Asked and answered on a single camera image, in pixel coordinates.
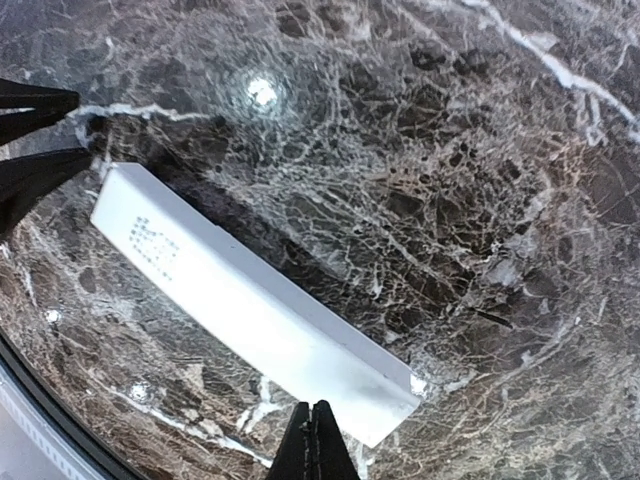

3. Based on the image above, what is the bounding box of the white slotted cable duct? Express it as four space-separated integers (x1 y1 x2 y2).
1 369 101 480

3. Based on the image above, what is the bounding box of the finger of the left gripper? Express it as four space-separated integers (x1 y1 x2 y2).
1 79 80 145
1 148 92 235

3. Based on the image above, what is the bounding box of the white remote control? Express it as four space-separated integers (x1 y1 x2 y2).
91 163 420 447

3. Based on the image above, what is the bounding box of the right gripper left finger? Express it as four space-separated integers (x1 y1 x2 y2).
267 402 312 480

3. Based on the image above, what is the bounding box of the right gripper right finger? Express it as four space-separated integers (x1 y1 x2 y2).
312 400 359 480

